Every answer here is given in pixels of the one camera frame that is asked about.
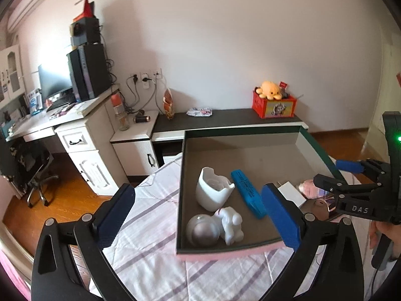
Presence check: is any black keyboard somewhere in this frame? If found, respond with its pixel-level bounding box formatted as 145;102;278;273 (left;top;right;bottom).
46;96;76;112

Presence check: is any black computer tower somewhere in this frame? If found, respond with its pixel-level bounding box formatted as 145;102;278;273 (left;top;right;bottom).
66;43;112;100

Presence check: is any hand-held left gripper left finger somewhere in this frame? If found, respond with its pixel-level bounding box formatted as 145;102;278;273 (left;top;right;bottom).
31;183;136;301

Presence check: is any round table with striped cloth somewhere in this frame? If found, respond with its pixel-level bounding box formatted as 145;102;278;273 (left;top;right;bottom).
89;152;376;301

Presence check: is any black office chair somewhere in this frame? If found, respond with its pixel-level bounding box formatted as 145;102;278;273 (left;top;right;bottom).
0;128;60;207

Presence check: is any red capped bottle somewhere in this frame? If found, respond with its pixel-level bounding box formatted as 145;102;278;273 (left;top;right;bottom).
111;93;130;131

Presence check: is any blue box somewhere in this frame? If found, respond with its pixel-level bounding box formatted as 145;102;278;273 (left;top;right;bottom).
27;89;43;115

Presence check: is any white air conditioner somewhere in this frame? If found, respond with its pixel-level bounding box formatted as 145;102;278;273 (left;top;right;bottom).
7;0;51;32

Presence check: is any pink storage box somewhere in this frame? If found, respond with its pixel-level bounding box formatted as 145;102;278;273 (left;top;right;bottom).
175;125;348;261

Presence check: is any rose gold cylinder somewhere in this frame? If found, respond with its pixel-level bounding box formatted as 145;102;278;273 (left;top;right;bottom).
297;180;318;199

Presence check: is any black speaker box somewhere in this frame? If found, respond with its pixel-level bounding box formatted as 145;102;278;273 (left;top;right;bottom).
69;17;101;47

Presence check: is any red tin box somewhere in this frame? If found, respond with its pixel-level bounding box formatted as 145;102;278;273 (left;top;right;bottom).
252;90;297;119

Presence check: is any white desk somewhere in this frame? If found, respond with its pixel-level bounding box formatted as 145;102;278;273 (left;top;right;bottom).
5;85;130;196

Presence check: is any person's right hand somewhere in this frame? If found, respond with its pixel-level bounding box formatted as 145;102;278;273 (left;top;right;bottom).
369;221;401;261

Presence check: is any pink blanket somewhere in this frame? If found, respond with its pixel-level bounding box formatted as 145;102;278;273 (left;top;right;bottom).
0;248;32;301

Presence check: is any orange snack bag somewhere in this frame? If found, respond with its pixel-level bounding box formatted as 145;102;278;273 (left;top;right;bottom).
162;88;175;120

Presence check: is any white power adapter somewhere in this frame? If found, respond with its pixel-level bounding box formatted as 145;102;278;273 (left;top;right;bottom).
276;180;308;209

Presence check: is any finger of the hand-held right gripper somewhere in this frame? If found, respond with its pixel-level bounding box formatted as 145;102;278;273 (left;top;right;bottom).
336;159;389;180
313;173;382;201

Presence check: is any black low cabinet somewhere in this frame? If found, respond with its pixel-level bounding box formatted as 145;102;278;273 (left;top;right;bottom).
151;108;309;167

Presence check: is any black power cable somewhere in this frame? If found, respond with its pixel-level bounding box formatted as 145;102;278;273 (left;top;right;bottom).
125;75;141;113

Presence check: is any black computer monitor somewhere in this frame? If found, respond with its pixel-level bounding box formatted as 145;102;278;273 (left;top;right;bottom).
38;63;73;101

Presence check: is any blue highlighter pen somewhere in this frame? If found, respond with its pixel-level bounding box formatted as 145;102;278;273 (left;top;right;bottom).
231;169;267;219

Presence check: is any red paper bag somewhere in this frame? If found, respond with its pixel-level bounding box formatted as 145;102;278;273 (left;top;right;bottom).
73;0;96;22

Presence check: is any white astronaut figurine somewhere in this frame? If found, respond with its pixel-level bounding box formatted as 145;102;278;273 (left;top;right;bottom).
186;206;244;247

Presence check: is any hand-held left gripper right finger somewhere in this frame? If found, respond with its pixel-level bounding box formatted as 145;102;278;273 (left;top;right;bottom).
261;183;365;301

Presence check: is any white nightstand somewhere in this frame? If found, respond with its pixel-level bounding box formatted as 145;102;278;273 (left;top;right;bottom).
110;110;163;176

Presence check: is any white wall socket row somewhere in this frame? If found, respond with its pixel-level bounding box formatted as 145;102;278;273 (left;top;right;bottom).
130;68;163;90

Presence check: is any white bed frame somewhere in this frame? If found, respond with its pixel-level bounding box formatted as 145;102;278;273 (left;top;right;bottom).
0;219;36;273

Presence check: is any white ceramic cup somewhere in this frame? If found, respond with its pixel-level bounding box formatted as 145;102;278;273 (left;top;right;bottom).
196;167;235;212

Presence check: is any orange octopus plush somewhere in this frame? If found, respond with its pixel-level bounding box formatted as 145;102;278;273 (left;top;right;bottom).
255;81;284;101

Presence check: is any white glass door cabinet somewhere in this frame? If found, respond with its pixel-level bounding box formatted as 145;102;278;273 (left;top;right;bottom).
0;44;26;101

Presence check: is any crumpled patterned packet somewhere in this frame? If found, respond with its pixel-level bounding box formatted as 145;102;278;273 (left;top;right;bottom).
186;107;214;117

